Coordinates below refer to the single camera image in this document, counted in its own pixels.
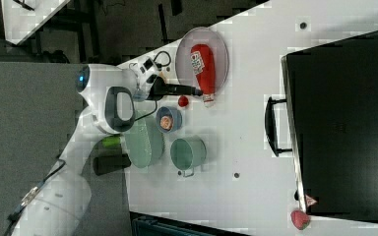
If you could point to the black cylinder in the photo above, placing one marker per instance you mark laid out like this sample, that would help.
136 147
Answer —
107 164

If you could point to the orange toy in bowl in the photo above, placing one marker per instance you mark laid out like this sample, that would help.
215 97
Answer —
166 122

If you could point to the large green oval bowl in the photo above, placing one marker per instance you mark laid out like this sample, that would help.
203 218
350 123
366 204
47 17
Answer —
144 142

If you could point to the green metal cup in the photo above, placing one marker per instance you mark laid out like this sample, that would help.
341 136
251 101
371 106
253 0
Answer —
187 154

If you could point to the red plush strawberry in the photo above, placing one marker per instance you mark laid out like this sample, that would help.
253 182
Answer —
299 219

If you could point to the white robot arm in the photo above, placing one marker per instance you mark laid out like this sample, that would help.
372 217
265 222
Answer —
56 205

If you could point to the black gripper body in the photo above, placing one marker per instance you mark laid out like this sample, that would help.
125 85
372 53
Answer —
160 89

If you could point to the white side table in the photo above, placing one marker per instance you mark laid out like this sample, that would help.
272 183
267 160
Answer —
22 18

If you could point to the blue bowl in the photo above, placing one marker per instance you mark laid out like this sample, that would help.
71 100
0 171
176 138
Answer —
174 113

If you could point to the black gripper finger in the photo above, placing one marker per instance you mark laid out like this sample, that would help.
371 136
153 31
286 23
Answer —
186 90

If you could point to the small red plush tomato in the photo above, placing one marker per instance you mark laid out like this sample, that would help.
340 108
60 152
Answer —
183 101

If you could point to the red plush ketchup bottle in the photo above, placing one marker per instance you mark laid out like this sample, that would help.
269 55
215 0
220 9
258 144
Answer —
203 64

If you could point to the green cylinder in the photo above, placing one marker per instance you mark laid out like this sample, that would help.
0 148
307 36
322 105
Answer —
111 141

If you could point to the grey oval plate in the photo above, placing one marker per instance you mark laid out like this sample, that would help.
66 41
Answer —
182 64

